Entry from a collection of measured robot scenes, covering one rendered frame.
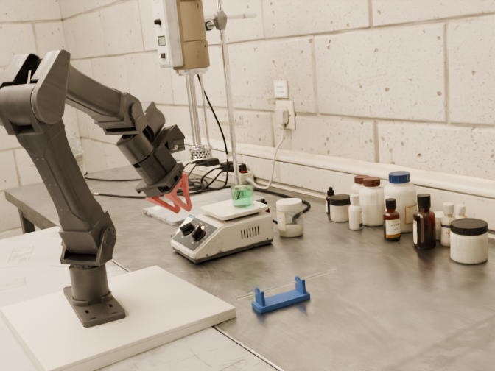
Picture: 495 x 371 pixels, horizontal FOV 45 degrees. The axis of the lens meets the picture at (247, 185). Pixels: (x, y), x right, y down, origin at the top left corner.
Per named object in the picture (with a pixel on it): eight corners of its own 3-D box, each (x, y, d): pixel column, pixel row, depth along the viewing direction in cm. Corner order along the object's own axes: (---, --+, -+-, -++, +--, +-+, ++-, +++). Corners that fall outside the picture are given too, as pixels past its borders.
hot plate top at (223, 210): (222, 221, 128) (222, 217, 128) (198, 210, 138) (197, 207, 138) (269, 209, 134) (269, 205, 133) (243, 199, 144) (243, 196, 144)
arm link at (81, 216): (90, 238, 111) (13, 79, 94) (120, 238, 109) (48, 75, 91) (72, 260, 107) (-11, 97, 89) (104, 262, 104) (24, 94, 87)
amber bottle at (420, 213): (440, 244, 125) (438, 193, 122) (430, 250, 121) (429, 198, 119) (419, 241, 128) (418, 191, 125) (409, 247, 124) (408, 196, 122)
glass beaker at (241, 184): (230, 212, 132) (227, 177, 131) (232, 205, 138) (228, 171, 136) (258, 210, 132) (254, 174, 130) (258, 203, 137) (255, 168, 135)
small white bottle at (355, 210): (350, 230, 138) (348, 197, 137) (348, 227, 141) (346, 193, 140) (364, 230, 138) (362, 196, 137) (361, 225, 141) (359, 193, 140)
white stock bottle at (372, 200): (373, 228, 139) (371, 182, 136) (355, 223, 144) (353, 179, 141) (392, 222, 142) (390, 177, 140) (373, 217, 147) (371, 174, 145)
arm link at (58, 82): (110, 103, 120) (-4, 43, 92) (149, 100, 117) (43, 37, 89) (104, 163, 118) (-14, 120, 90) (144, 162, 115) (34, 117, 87)
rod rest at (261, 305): (260, 313, 100) (258, 294, 99) (251, 307, 103) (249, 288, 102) (311, 299, 104) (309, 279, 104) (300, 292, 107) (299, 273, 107)
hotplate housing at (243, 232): (194, 266, 126) (191, 229, 124) (171, 250, 137) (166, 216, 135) (283, 241, 136) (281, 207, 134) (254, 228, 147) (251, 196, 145)
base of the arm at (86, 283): (93, 244, 115) (56, 252, 112) (121, 271, 98) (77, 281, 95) (99, 283, 117) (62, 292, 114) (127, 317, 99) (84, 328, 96)
